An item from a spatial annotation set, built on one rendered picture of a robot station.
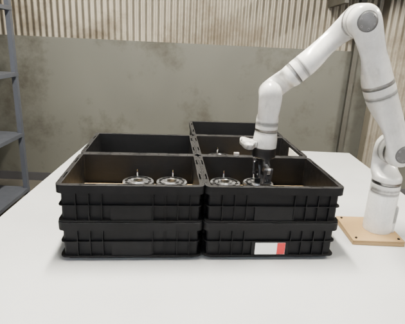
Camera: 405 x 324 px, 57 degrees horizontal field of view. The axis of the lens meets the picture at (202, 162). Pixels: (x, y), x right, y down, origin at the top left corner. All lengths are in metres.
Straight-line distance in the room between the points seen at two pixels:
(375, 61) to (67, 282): 1.02
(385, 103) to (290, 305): 0.63
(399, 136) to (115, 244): 0.89
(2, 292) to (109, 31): 2.65
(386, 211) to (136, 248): 0.81
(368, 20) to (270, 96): 0.32
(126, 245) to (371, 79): 0.84
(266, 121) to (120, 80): 2.37
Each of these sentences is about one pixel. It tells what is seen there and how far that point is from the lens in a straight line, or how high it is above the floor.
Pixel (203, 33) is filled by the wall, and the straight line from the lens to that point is 3.31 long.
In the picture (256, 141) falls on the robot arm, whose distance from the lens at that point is 1.17.
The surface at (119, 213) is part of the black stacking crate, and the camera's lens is 1.05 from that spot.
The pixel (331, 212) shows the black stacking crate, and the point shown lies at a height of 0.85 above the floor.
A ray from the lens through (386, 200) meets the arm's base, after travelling 1.34.
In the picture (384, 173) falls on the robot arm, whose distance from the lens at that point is 1.34.
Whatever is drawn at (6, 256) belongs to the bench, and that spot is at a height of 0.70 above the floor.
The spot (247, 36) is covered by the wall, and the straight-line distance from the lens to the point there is 3.33.
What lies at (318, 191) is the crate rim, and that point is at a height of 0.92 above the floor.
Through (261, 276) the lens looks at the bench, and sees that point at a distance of 1.08.
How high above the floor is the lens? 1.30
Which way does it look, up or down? 18 degrees down
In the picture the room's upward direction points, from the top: 3 degrees clockwise
